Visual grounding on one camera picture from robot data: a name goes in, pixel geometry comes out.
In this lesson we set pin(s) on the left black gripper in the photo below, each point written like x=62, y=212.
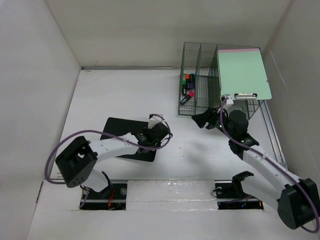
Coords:
x=157, y=144

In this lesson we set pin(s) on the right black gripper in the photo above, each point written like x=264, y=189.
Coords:
x=209, y=115

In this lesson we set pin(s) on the black mat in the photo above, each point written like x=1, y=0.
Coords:
x=120, y=127

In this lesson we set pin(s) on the purple highlighter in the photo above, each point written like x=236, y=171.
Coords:
x=191, y=85

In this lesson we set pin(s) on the green highlighter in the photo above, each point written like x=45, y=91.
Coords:
x=184, y=87

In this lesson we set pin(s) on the blue highlighter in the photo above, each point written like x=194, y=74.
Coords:
x=193, y=77

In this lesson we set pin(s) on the orange highlighter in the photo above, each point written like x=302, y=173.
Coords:
x=187, y=78

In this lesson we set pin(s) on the green clipboard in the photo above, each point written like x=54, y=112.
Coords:
x=243, y=76

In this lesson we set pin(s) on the pink clipboard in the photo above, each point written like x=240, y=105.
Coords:
x=240, y=50

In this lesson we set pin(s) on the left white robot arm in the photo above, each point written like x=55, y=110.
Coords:
x=77, y=161

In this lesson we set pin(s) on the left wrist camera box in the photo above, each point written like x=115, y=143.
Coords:
x=154, y=119

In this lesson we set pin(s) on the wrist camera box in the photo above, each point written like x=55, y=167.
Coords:
x=227, y=101
x=154, y=119

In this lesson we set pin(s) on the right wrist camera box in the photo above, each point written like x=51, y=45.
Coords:
x=227, y=101

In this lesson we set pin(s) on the green wire mesh organizer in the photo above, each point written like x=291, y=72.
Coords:
x=201, y=59

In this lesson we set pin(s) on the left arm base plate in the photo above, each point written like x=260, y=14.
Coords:
x=114, y=201

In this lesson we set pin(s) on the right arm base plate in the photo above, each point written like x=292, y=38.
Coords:
x=229, y=198

